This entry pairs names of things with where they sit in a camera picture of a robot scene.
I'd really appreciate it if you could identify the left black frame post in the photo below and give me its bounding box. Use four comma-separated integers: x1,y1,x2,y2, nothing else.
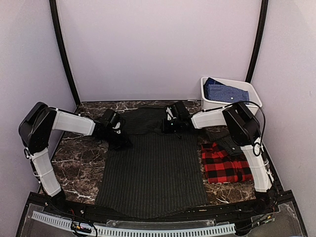
49,0,81,106

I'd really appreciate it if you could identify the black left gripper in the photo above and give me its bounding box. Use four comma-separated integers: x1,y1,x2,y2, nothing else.
100,128,132,151

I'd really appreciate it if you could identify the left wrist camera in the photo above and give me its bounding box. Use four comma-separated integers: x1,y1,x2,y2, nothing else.
112,120,125,134

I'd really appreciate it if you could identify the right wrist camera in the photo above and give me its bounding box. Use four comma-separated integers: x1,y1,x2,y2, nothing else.
165,106,177,121

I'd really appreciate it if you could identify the red black plaid folded shirt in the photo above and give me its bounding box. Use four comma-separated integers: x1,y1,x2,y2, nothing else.
201,142,254,184

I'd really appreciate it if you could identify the black pinstriped long sleeve shirt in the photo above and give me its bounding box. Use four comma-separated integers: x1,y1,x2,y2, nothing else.
95,107,208,219

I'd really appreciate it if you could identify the white slotted cable duct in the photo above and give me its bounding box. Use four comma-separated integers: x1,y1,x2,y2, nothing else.
32,211,236,237

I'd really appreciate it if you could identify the blue checked shirt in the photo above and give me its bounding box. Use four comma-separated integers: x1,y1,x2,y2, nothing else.
203,78,249,104

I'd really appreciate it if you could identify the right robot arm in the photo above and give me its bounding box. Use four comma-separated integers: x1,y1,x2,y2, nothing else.
161,101,275,214

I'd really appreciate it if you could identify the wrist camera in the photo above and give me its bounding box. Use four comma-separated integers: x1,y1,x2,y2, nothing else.
165,106,177,121
112,120,125,134

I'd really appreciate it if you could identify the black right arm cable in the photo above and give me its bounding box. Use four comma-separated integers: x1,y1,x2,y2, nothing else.
204,100,266,156

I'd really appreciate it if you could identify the white plastic bin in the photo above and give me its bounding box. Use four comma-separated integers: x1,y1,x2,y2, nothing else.
200,77,262,110

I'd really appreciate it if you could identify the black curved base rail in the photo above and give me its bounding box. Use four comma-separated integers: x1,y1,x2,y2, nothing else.
27,190,297,223

